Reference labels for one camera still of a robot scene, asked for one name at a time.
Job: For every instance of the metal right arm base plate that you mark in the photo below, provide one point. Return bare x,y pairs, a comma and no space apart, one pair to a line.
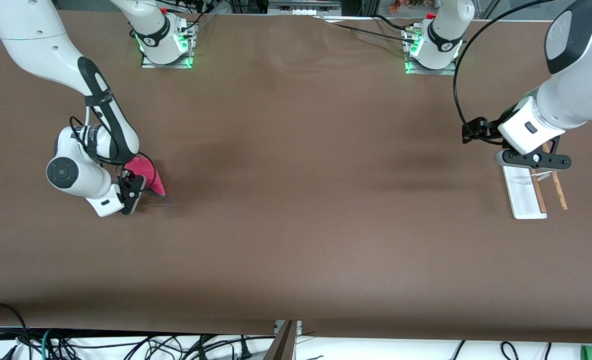
176,64

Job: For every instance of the brown table cover sheet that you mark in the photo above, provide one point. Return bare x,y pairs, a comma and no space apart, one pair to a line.
296,250

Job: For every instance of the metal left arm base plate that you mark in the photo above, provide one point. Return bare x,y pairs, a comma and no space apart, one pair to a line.
446,71

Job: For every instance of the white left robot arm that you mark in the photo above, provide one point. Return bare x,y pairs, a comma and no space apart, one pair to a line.
576,90

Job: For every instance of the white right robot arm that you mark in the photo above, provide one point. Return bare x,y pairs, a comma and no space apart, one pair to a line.
41,45

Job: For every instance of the metal frame post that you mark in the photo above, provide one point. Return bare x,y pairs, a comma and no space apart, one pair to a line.
283,345

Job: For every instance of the pink and grey towel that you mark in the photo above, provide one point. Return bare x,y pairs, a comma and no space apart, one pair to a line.
141,167

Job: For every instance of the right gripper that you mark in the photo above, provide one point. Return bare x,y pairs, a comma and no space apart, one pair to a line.
127,178

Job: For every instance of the wooden chopsticks pair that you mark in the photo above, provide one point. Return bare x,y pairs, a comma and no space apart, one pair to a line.
521,195

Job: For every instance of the white power strip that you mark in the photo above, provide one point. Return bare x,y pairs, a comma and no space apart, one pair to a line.
303,6

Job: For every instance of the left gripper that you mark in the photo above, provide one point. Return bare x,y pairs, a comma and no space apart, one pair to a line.
492,128

